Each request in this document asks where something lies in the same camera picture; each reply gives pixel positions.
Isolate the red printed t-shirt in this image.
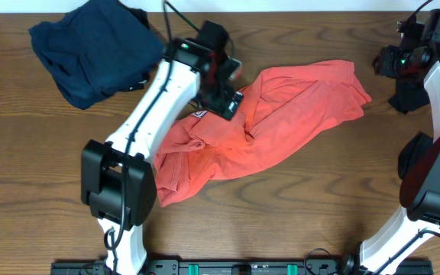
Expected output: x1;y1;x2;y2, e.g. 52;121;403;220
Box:
154;60;371;207

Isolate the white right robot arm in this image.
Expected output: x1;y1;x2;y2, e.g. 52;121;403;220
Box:
335;42;440;274

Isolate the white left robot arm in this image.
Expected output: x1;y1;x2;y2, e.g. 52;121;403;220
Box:
81;39;243;274

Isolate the black t-shirt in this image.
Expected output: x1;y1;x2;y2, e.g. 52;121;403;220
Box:
387;76;435;180

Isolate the navy blue folded shirt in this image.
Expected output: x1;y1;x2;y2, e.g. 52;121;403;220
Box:
28;0;164;109

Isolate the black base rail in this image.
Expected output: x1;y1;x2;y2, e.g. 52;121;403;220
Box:
50;258;435;275

